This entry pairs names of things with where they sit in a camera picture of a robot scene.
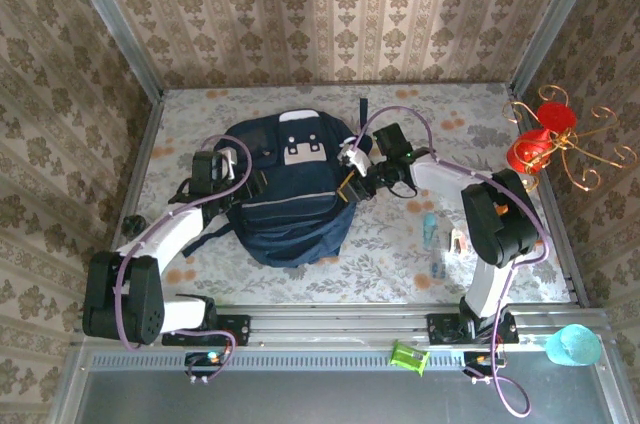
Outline navy blue backpack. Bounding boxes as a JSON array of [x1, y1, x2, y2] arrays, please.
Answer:
[[182, 97, 374, 268]]

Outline light blue pen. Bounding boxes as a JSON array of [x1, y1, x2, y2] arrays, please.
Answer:
[[422, 212, 439, 250]]

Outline clear blue pen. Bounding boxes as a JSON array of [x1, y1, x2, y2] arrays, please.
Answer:
[[429, 243, 447, 280]]

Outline black round knob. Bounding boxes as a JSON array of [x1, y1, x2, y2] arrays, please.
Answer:
[[122, 213, 146, 238]]

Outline small controller board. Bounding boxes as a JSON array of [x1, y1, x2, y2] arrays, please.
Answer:
[[184, 351, 229, 385], [462, 349, 506, 385]]

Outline green snack packet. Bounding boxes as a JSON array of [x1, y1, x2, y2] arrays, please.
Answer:
[[389, 339, 431, 376]]

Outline grey metal sheet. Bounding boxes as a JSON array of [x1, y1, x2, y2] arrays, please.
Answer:
[[49, 343, 626, 424]]

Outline cyan plastic cup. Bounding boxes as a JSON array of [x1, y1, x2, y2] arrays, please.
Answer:
[[544, 323, 602, 368]]

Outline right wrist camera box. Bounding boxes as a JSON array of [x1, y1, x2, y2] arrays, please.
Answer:
[[337, 141, 370, 178]]

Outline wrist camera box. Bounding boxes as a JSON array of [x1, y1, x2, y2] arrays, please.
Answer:
[[337, 141, 370, 178], [217, 146, 241, 180]]

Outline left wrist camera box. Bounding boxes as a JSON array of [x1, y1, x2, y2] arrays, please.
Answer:
[[217, 146, 241, 180]]

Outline aluminium frame rail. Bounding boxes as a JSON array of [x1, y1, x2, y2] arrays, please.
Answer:
[[72, 306, 609, 346]]

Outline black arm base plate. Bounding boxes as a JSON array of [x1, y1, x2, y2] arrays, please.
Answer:
[[427, 312, 520, 345], [161, 314, 252, 347]]

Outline purple cable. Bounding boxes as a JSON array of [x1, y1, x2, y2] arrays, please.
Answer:
[[112, 133, 254, 381], [349, 106, 551, 419]]

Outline red gold wire ornament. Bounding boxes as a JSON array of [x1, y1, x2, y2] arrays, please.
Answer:
[[502, 84, 639, 193]]

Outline grey vented cable duct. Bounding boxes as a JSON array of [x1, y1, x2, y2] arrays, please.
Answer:
[[89, 351, 466, 371]]

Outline aluminium frame post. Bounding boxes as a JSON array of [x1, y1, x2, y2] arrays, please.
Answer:
[[509, 0, 609, 90], [57, 0, 166, 100]]

